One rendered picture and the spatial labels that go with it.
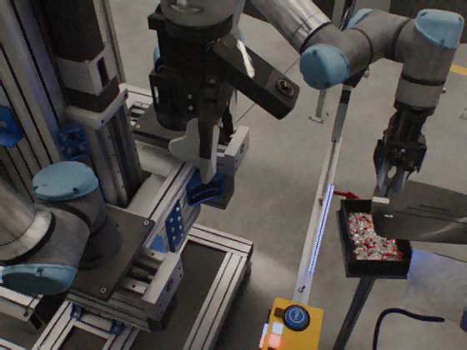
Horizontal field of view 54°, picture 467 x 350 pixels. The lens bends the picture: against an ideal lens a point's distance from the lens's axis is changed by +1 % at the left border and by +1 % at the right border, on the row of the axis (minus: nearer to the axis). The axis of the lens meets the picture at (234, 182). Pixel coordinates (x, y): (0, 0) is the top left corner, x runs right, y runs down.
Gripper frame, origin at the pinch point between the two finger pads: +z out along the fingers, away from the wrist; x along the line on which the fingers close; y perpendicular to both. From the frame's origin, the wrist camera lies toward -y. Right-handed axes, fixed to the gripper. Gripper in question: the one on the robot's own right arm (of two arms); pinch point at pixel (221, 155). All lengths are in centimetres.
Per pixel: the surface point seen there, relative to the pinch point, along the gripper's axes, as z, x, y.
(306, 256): 62, -29, -14
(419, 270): 49, -24, -39
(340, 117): 52, -77, -15
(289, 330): 40.7, 2.8, -13.9
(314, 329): 40.7, 1.3, -18.4
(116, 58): 117, -175, 128
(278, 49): 148, -266, 42
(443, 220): 29, -23, -38
